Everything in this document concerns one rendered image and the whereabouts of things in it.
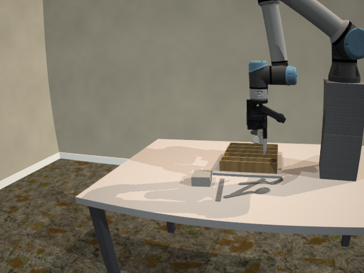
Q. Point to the brown divided tray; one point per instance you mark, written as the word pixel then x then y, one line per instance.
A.
pixel 251 159

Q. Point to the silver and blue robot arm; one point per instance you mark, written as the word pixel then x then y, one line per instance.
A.
pixel 347 47

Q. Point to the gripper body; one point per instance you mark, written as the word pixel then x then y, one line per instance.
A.
pixel 255 118

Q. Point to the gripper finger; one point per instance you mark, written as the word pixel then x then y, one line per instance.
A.
pixel 254 132
pixel 261 137

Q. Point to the silver spoon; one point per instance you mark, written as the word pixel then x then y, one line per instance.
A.
pixel 258 191

